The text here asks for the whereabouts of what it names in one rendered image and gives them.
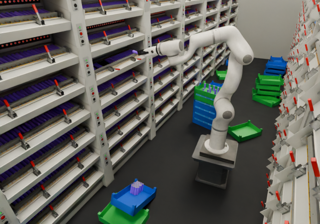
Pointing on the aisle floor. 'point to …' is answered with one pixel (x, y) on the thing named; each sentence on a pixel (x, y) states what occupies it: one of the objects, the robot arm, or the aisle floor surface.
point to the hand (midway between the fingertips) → (141, 52)
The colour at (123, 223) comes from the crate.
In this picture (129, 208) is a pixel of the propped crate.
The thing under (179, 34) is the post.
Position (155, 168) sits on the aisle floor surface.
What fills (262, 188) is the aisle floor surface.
